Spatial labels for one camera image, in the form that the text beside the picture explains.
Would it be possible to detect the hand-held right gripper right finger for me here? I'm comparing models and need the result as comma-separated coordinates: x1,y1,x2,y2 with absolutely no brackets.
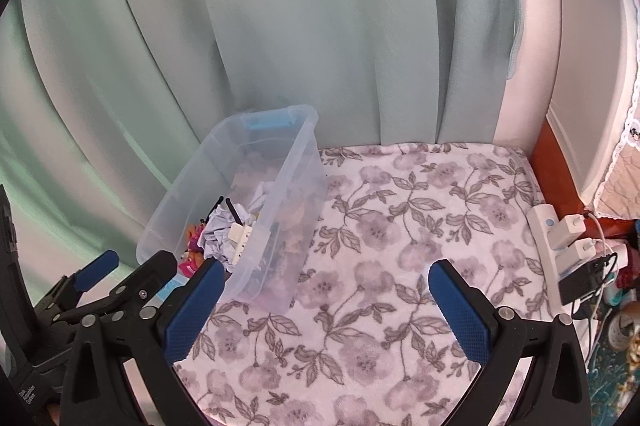
427,258,593,426

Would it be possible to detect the small white plastic piece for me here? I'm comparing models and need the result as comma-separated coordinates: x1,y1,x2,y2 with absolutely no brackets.
227,221,258,264

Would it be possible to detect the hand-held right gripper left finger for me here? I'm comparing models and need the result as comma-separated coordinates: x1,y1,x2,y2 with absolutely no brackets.
60,257,226,426

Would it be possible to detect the grey floral blanket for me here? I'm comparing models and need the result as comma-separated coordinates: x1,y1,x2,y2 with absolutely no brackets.
172,143,566,426

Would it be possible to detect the white cloth drape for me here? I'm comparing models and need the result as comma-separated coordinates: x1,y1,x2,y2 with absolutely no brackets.
500,0,640,207

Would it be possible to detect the beige quilted lace cover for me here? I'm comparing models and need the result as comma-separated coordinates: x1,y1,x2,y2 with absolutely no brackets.
592,71,640,219

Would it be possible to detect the teal patterned cloth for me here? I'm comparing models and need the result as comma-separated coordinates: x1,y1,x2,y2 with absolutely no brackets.
585,306,640,417

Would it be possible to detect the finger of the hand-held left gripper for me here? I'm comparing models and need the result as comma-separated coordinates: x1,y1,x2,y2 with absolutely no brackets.
32,250,121,322
52,250,180,327

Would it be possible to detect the pale green curtain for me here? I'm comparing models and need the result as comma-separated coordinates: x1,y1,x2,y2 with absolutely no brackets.
0,0,523,297

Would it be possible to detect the black power adapter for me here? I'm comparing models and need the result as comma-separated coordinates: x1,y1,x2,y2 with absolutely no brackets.
557,258,618,307

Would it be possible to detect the white charger block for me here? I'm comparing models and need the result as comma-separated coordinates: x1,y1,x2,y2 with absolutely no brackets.
554,240,598,276
549,215,587,251

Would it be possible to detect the orange wooden cabinet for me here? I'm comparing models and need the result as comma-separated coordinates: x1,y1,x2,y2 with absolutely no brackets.
530,106,640,247

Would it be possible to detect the white power strip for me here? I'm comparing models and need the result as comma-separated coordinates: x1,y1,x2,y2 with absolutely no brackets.
527,204,576,307

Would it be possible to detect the clear plastic storage container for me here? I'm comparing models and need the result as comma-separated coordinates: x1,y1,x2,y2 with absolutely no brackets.
136,104,328,313

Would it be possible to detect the white charging cable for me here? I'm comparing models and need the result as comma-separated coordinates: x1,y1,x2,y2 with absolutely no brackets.
590,238,621,322
582,211,608,257

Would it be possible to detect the pink round toy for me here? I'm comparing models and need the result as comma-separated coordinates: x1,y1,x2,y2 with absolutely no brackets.
177,251,206,279

